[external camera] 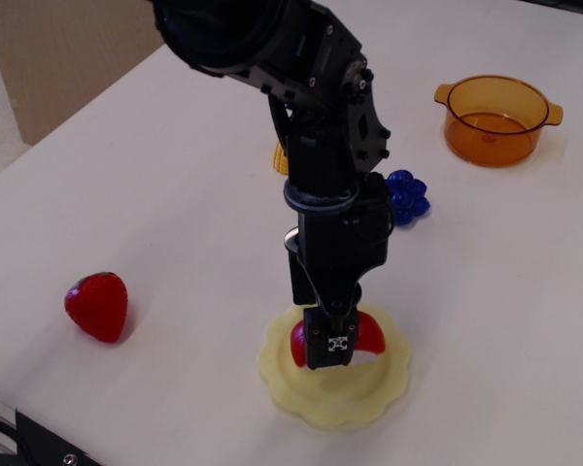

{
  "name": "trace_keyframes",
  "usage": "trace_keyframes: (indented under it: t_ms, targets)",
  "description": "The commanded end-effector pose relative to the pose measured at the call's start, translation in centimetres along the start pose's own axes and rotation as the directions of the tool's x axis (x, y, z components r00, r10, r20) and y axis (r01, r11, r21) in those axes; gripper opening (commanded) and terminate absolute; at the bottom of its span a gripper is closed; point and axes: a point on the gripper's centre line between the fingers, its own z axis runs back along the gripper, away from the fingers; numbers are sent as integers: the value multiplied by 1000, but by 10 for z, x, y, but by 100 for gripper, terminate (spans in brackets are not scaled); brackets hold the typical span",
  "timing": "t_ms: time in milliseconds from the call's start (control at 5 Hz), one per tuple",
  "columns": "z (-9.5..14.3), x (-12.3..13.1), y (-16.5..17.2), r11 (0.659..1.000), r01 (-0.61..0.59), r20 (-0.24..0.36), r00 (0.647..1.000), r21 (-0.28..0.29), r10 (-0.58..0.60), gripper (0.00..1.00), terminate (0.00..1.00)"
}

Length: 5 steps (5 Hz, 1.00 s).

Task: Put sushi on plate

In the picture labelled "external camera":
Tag red toy strawberry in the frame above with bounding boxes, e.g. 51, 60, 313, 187
64, 272, 128, 344

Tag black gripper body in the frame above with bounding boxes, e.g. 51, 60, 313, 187
284, 172, 394, 316

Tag blue toy grape bunch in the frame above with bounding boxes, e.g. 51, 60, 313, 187
387, 170, 430, 226

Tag black metal corner bracket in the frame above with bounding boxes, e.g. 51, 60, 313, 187
16, 411, 101, 466

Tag black cable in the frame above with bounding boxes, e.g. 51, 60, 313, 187
0, 416, 33, 466

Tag orange transparent toy pot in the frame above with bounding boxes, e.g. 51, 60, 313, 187
434, 75, 564, 168

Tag pale yellow scalloped plate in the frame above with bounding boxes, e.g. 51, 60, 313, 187
258, 303, 411, 429

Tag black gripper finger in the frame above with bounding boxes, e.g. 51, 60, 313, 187
304, 307, 360, 370

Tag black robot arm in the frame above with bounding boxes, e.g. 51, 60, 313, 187
153, 1, 395, 370

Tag yellow toy corn piece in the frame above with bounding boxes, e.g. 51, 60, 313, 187
272, 141, 290, 176

